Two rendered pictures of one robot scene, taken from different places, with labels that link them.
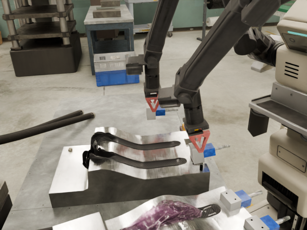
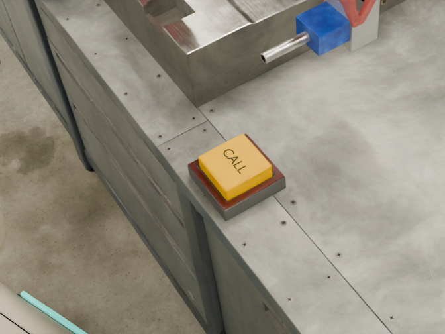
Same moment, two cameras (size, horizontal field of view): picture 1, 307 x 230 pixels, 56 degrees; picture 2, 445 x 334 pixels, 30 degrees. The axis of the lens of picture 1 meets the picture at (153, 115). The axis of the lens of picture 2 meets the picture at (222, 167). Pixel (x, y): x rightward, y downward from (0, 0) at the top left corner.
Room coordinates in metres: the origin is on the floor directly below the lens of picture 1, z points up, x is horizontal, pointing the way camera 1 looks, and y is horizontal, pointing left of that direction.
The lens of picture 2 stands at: (1.65, -0.37, 1.53)
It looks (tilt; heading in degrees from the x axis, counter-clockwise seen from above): 51 degrees down; 160
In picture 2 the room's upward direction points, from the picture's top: 9 degrees counter-clockwise
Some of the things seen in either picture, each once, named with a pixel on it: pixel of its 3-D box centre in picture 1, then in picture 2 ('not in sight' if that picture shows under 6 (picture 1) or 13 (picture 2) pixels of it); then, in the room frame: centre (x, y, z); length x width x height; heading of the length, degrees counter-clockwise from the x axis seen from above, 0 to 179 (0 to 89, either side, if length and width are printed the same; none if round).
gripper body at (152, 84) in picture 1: (152, 81); not in sight; (1.07, 0.00, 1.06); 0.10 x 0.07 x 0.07; 5
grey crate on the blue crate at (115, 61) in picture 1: (115, 61); not in sight; (4.00, 0.50, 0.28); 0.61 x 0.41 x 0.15; 98
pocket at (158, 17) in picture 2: (191, 146); (170, 20); (0.90, -0.13, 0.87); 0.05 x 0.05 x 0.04; 5
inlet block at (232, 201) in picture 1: (243, 198); not in sight; (0.64, -0.26, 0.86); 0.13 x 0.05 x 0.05; 112
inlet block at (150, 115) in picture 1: (161, 110); (314, 32); (1.07, -0.04, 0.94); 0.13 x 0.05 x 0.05; 95
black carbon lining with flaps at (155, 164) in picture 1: (133, 149); not in sight; (0.82, 0.07, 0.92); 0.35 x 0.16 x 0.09; 95
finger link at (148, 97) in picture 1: (153, 99); not in sight; (1.06, 0.00, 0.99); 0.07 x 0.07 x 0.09; 5
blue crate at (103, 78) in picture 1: (117, 73); not in sight; (4.00, 0.51, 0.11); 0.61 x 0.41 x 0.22; 98
